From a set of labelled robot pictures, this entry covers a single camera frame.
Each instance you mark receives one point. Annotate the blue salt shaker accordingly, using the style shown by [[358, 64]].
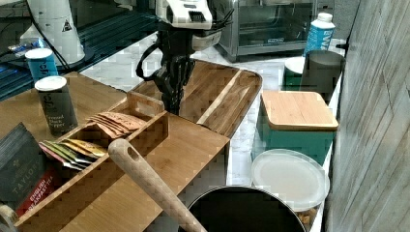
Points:
[[41, 63]]

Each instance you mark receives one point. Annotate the clear jar with plastic lid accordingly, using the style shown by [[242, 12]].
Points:
[[296, 179]]

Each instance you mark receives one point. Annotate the grey pepper shaker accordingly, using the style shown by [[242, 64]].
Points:
[[57, 104]]

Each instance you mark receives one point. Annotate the teal canister with wooden lid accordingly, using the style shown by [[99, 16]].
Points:
[[294, 120]]

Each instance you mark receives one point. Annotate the red English breakfast tea box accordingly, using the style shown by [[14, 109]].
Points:
[[49, 182]]

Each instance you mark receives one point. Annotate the blue white carton bottle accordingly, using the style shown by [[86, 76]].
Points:
[[320, 33]]

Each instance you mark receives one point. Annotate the brown tea bags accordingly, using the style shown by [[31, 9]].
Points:
[[115, 124]]

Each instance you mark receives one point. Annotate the wooden drawer cabinet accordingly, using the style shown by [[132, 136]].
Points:
[[102, 198]]

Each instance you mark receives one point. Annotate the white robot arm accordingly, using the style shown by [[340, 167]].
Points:
[[185, 26]]

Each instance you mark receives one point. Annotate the stainless toaster oven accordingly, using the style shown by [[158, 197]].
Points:
[[263, 26]]

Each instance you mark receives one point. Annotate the wooden tea bag organizer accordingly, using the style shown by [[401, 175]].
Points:
[[87, 170]]

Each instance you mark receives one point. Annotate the dark grey cup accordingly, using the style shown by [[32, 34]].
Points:
[[322, 69]]

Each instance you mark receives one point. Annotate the black utensil holder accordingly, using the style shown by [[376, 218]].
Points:
[[244, 209]]

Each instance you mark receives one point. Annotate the green yellow tea bags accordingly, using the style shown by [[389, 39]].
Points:
[[73, 153]]

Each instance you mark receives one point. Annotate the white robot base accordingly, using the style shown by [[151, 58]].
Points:
[[52, 21]]

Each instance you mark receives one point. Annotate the Taylors tea box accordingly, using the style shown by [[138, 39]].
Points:
[[22, 164]]

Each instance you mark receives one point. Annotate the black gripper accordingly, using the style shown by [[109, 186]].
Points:
[[176, 66]]

